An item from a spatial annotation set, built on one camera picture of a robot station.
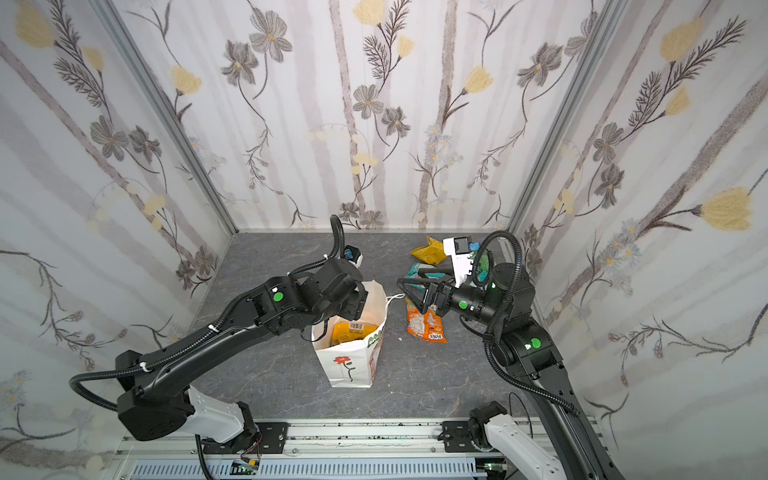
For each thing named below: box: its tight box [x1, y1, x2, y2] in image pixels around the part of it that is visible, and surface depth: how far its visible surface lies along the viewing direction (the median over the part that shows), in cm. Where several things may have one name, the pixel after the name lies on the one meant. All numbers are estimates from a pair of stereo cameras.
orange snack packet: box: [405, 297, 449, 343], surface depth 92 cm
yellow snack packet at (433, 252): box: [410, 236, 447, 265], surface depth 111 cm
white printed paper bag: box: [312, 280, 388, 388], surface depth 70 cm
